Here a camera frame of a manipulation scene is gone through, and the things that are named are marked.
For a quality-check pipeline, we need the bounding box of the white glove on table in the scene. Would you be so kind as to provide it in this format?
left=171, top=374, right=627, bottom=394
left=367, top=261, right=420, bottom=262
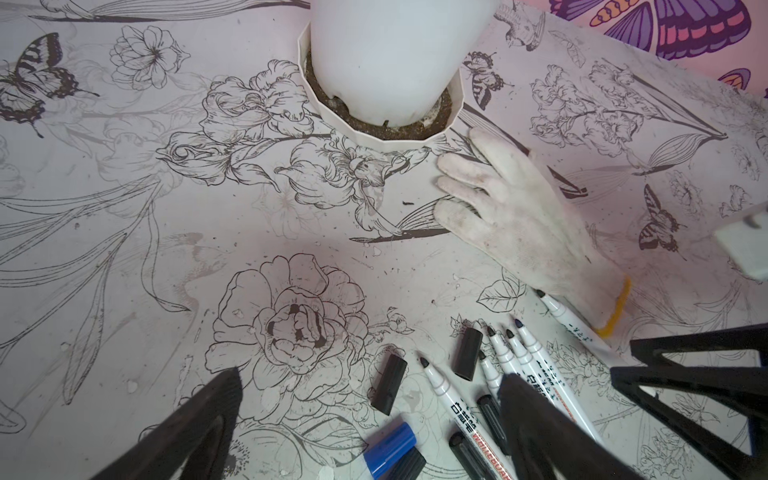
left=433, top=128, right=632, bottom=338

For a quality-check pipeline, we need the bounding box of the black pen cap by blue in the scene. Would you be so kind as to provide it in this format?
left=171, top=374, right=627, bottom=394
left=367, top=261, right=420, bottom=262
left=386, top=447, right=426, bottom=480

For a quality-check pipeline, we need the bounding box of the white plant pot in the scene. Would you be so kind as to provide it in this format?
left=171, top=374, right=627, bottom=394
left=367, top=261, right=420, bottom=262
left=310, top=0, right=499, bottom=126

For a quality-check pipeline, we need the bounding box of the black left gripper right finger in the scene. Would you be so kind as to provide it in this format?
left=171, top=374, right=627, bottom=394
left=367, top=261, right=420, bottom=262
left=499, top=374, right=640, bottom=479

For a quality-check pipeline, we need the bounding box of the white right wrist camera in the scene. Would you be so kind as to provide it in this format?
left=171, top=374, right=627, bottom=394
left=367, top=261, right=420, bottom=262
left=714, top=203, right=768, bottom=282

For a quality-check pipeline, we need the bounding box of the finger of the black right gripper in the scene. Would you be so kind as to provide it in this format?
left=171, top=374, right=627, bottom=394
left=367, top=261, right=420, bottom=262
left=610, top=324, right=767, bottom=479

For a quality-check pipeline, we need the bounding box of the white marker red label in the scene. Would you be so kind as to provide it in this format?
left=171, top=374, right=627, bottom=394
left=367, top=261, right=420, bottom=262
left=419, top=356, right=517, bottom=480

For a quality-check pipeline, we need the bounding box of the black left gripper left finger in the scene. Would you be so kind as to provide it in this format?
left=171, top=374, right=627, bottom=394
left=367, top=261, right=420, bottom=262
left=94, top=368, right=243, bottom=479

